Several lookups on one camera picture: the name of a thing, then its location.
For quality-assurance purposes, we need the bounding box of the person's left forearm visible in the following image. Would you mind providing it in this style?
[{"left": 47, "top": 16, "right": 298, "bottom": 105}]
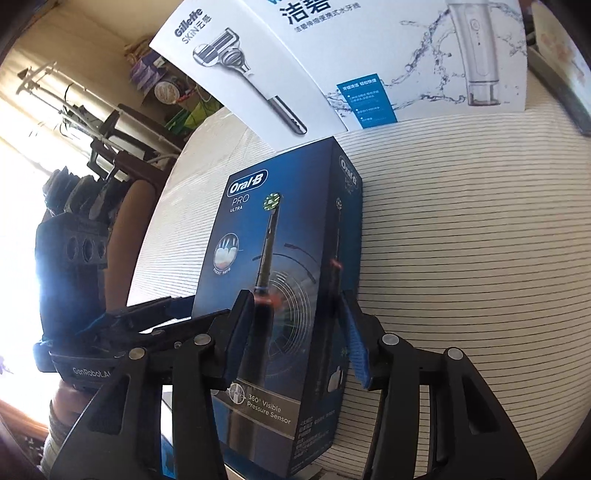
[{"left": 46, "top": 385, "right": 100, "bottom": 480}]

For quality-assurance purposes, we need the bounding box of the clothes drying rack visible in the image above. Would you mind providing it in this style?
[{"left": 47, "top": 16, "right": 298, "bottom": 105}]
[{"left": 16, "top": 62, "right": 112, "bottom": 139}]

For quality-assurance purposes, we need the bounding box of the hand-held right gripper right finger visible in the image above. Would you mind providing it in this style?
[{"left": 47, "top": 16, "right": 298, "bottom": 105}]
[{"left": 339, "top": 291, "right": 539, "bottom": 480}]

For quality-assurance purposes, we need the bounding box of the striped cloth covered desktop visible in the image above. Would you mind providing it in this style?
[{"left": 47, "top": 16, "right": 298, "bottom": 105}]
[{"left": 124, "top": 69, "right": 591, "bottom": 480}]

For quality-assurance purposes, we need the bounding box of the blue toothbrush box lid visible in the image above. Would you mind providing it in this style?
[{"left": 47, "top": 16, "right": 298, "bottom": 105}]
[{"left": 191, "top": 135, "right": 364, "bottom": 478}]

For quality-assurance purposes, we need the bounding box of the wooden chair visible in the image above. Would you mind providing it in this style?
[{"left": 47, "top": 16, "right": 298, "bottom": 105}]
[{"left": 88, "top": 104, "right": 185, "bottom": 305}]

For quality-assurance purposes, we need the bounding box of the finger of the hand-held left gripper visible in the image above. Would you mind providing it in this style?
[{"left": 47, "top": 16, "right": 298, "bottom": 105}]
[
  {"left": 107, "top": 295, "right": 198, "bottom": 332},
  {"left": 137, "top": 309, "right": 232, "bottom": 348}
]

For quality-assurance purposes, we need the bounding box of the white razor box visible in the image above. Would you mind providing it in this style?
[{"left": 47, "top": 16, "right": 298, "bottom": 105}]
[{"left": 149, "top": 0, "right": 352, "bottom": 154}]

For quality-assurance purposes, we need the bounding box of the round printed tin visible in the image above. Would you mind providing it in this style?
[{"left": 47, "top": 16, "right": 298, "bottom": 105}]
[{"left": 154, "top": 79, "right": 182, "bottom": 103}]

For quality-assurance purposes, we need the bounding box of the stack of purple boxes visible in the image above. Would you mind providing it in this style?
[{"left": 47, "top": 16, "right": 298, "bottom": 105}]
[{"left": 128, "top": 55, "right": 168, "bottom": 95}]

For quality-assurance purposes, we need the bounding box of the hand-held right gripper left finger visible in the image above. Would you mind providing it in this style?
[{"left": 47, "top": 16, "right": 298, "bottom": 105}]
[{"left": 48, "top": 290, "right": 257, "bottom": 480}]

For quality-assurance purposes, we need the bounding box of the white water flosser box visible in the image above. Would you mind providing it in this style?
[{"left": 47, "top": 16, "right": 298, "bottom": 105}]
[{"left": 244, "top": 0, "right": 530, "bottom": 133}]

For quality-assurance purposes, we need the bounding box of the green plastic bag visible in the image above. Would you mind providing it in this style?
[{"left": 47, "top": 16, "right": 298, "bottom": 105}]
[{"left": 165, "top": 98, "right": 218, "bottom": 136}]

